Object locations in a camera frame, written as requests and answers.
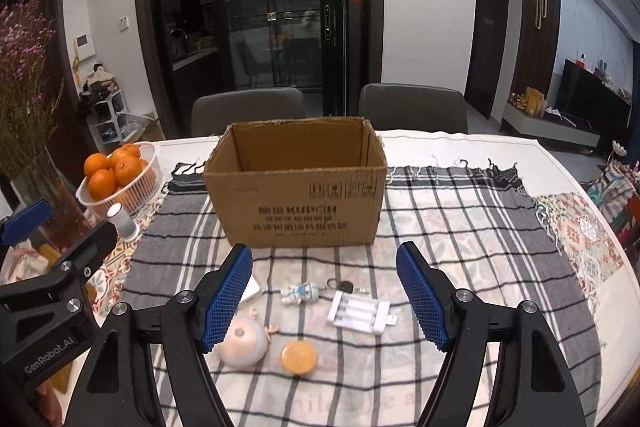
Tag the white wall intercom panel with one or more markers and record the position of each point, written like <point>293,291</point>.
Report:
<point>84,47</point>

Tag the white card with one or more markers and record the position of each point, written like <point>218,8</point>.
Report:
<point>251,289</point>

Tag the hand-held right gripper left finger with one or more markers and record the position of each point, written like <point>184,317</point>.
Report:
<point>227,302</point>

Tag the dried pink flower bouquet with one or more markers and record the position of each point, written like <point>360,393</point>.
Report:
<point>22,72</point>

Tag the grey white television cabinet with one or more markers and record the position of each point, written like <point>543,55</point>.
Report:
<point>550,127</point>

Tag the small white cylinder device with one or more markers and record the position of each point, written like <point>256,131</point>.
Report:
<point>124,222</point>

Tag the orange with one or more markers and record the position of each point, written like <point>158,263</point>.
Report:
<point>96,166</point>
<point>101,184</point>
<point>125,152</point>
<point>128,171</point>

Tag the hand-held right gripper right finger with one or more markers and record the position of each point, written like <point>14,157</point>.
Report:
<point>422,302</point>

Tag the white plastic basket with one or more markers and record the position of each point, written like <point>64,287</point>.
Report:
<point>142,189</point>

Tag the dark wooden door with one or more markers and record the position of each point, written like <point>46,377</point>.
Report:
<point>487,37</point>

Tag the brown cardboard box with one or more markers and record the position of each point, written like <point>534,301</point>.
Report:
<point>300,207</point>

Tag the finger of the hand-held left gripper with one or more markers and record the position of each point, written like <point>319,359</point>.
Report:
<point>25,221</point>
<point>87,247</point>

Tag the glass vase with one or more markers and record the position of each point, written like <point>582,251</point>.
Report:
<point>50,202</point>

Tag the colourful patterned cloth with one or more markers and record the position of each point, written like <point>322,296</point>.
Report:
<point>620,197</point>

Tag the white battery charger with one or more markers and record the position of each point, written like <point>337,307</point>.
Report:
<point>359,311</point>

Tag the white storage rack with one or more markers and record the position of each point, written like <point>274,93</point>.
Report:
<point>107,117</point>

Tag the dark slatted wall panel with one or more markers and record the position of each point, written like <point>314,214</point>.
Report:
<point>535,22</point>

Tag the black glass sliding door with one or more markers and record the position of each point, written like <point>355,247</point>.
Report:
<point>270,7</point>

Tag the grey dining chair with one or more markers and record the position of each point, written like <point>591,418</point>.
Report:
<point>247,112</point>
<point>412,107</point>

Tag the small white blue figurine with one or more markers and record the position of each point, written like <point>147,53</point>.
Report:
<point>299,294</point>

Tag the pink doll head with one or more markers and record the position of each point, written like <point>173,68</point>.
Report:
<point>245,342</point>

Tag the yellow gift bag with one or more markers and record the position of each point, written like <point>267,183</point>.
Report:
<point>534,101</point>

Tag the black white plaid cloth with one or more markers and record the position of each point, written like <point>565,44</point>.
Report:
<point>450,217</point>

